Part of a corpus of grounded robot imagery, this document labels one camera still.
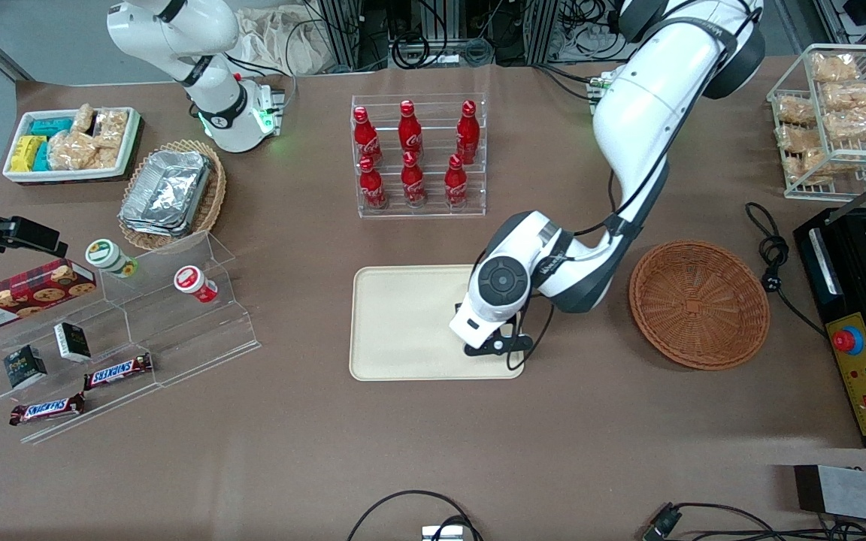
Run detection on small black green box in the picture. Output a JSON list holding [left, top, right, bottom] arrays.
[[3, 344, 48, 390]]

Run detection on beige cloth bag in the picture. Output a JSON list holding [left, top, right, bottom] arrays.
[[234, 6, 329, 76]]

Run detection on small white dark box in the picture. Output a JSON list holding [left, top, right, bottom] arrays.
[[54, 322, 92, 363]]

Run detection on green lidded white cup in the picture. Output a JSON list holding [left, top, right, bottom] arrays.
[[86, 239, 138, 280]]

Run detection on brown Snickers bar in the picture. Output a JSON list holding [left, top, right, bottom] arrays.
[[84, 353, 153, 391], [10, 393, 86, 427]]

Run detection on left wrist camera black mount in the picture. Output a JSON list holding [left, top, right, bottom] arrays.
[[463, 333, 536, 358]]

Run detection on black appliance box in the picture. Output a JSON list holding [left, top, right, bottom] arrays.
[[792, 162, 866, 449]]

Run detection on yellow snack pack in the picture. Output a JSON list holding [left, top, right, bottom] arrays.
[[10, 135, 47, 173]]

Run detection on clear acrylic bottle rack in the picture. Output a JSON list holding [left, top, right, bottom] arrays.
[[351, 93, 487, 219]]

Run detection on black aluminium frame rack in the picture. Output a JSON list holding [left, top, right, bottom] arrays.
[[316, 0, 563, 72]]

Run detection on clear acrylic tiered stand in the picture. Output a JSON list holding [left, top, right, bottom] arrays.
[[0, 230, 262, 446]]

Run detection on red lidded white cup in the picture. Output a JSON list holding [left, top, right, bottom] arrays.
[[174, 265, 219, 304]]

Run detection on red cola bottle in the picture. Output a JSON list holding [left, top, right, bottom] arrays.
[[398, 100, 425, 156], [359, 156, 389, 210], [401, 151, 428, 208], [353, 106, 383, 167], [456, 100, 480, 165], [444, 154, 470, 209]]

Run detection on white wire rack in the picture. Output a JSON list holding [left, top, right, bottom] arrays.
[[767, 44, 866, 201]]

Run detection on grey metal plate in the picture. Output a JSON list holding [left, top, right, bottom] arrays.
[[794, 464, 866, 527]]

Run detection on large teal snack pack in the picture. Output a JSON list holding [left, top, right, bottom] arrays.
[[30, 116, 74, 138]]

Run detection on white rectangular snack tray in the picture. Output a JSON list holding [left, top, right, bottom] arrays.
[[2, 107, 143, 186]]

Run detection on stacked aluminium foil containers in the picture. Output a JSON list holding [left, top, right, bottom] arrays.
[[119, 150, 213, 238]]

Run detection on cream rectangular plastic tray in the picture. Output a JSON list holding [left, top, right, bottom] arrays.
[[349, 264, 525, 382]]

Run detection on round brown wicker basket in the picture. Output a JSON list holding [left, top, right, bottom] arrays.
[[628, 240, 771, 371]]

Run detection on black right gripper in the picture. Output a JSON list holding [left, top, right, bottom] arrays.
[[0, 215, 70, 258]]

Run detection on oval light wicker basket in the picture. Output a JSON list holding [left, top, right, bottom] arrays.
[[118, 139, 227, 252]]

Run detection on black cable with connector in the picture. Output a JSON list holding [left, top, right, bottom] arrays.
[[642, 502, 866, 541]]

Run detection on red tartan cookie box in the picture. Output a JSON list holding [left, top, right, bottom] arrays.
[[0, 259, 97, 336]]

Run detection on clear bag of fried snacks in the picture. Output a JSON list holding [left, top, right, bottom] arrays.
[[777, 124, 825, 156], [783, 149, 831, 186], [824, 105, 866, 144], [811, 53, 861, 84], [776, 96, 818, 125], [820, 83, 866, 114]]

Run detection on black power cable with plug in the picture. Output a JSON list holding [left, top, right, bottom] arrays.
[[745, 201, 828, 337]]

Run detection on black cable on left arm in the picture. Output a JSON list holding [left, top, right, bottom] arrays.
[[507, 6, 754, 371]]

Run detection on black looped cable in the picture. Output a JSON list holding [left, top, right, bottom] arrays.
[[347, 490, 484, 541]]

